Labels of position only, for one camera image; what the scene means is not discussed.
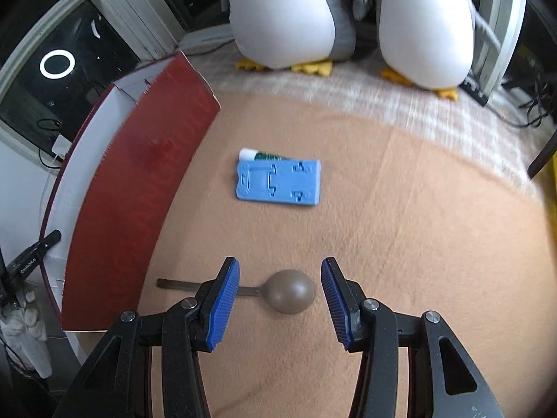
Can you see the dark furniture leg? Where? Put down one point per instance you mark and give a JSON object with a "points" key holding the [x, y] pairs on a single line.
{"points": [[541, 156]]}

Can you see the person's left hand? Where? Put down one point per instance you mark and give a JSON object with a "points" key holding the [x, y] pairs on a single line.
{"points": [[26, 326]]}

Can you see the blue plastic case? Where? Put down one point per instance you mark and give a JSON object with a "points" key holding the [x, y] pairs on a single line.
{"points": [[278, 183]]}

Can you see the white power adapter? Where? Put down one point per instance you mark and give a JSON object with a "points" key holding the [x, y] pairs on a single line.
{"points": [[61, 146]]}

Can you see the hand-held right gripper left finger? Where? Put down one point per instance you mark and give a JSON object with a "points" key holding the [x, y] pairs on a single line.
{"points": [[224, 305]]}

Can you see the white tube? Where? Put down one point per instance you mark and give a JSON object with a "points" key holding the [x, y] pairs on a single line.
{"points": [[249, 153]]}

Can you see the brown spoon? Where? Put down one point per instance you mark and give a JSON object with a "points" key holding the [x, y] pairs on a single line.
{"points": [[291, 291]]}

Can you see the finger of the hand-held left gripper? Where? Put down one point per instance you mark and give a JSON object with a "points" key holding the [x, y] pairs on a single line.
{"points": [[35, 254]]}

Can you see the red cardboard box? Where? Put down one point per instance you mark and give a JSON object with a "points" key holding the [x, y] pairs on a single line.
{"points": [[130, 191]]}

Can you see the large penguin plush toy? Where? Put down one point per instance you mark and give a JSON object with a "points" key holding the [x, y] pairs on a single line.
{"points": [[283, 17]]}

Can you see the black power strip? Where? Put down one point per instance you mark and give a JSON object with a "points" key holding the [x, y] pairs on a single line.
{"points": [[475, 90]]}

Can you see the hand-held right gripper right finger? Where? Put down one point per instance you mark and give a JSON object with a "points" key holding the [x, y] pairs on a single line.
{"points": [[337, 305]]}

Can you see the small penguin plush toy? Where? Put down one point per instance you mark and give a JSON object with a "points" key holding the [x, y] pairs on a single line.
{"points": [[426, 30]]}

